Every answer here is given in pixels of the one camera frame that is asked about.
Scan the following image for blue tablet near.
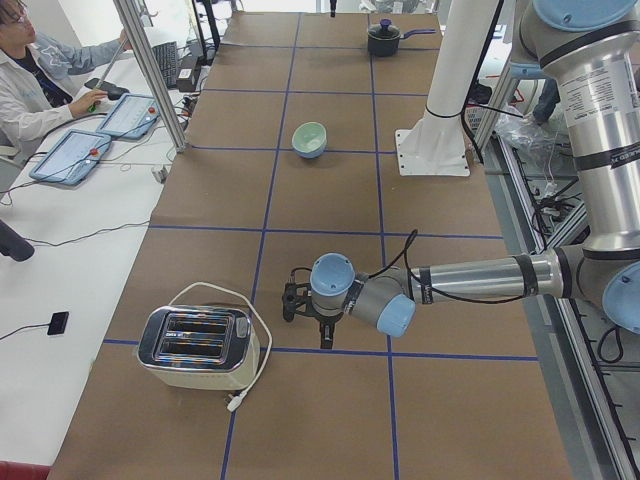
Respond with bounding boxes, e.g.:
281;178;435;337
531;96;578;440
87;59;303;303
29;129;112;186

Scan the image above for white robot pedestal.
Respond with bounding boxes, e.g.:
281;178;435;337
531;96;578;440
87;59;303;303
395;0;502;177

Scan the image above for person in white coat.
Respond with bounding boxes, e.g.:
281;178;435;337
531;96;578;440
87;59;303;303
1;1;131;157

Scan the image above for black keyboard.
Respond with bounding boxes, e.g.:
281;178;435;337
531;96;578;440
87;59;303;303
152;41;178;89

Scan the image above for dark pot with lid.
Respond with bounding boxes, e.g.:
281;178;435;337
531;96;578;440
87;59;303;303
367;18;437;57

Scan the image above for aluminium frame post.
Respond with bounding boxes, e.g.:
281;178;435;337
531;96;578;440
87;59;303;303
113;0;187;153

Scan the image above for blue tablet far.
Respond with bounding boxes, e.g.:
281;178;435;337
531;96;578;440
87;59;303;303
96;93;160;140

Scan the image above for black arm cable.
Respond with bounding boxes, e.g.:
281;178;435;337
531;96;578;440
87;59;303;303
367;228;531;304

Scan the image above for small black square device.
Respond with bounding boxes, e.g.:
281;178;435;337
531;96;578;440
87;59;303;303
47;311;69;336

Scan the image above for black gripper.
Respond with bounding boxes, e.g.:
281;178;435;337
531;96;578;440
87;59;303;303
282;268;344;349

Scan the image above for black chair armrest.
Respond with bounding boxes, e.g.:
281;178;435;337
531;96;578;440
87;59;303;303
0;221;35;262

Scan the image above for green bowl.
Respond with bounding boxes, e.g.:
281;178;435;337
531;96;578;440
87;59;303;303
292;122;327;147

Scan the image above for blue tablet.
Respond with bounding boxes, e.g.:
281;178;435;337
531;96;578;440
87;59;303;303
29;129;112;186
96;93;160;140

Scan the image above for white toaster power cord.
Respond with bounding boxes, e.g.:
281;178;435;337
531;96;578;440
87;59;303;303
167;281;274;413

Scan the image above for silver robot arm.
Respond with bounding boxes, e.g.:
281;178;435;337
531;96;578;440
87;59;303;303
282;1;639;348

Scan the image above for cream chrome toaster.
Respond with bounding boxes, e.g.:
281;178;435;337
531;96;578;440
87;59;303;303
137;305;260;391

